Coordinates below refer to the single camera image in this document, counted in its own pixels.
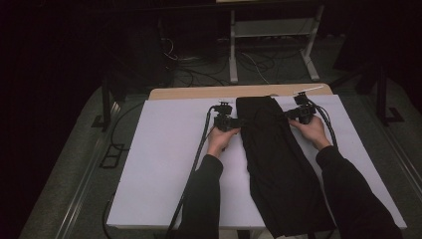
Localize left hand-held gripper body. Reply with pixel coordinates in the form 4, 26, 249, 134
212, 100, 242, 132

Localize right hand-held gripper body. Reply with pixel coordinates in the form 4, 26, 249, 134
287, 85, 324, 125

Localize black pants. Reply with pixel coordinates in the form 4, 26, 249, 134
235, 95, 336, 239

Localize person's left hand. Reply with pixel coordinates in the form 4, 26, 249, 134
205, 126, 241, 159

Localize person's right hand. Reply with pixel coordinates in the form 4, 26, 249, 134
287, 115, 333, 152

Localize white table cover sheet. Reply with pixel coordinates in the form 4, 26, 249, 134
105, 95, 408, 231

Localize white metal stand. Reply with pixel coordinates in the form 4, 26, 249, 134
228, 4, 325, 85

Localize black metal stand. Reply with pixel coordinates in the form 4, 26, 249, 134
354, 64, 406, 126
91, 79, 121, 132

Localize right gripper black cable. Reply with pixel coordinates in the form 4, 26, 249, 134
308, 99, 339, 149

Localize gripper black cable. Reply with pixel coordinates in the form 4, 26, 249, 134
308, 99, 339, 149
164, 105, 217, 239

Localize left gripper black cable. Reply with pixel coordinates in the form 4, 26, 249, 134
164, 105, 217, 239

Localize tangle of floor cables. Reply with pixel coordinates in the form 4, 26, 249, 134
160, 36, 310, 88

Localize black floor cable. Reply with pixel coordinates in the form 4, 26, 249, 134
108, 101, 147, 152

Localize black floor frame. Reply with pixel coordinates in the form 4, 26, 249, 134
99, 142, 126, 169

